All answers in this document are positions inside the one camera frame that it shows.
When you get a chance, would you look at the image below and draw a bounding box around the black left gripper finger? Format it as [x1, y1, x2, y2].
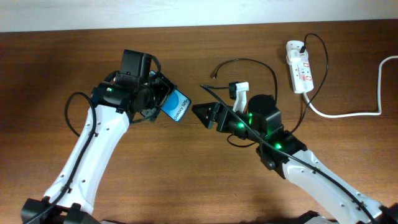
[141, 105, 163, 122]
[150, 72, 177, 93]

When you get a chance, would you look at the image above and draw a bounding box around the blue Galaxy smartphone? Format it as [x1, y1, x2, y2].
[149, 70, 191, 122]

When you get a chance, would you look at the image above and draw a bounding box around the black charger cable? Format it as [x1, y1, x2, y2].
[211, 32, 330, 134]

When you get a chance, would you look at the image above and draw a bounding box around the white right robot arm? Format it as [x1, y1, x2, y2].
[192, 95, 397, 223]

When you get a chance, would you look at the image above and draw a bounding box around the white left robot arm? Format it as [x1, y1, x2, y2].
[21, 50, 177, 223]

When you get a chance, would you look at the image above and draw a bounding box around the white charger plug adapter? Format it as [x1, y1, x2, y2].
[286, 49, 308, 65]

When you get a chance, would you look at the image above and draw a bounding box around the white power strip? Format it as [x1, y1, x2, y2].
[286, 40, 314, 94]

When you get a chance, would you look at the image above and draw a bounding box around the white power strip cord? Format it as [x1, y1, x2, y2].
[302, 55, 398, 119]

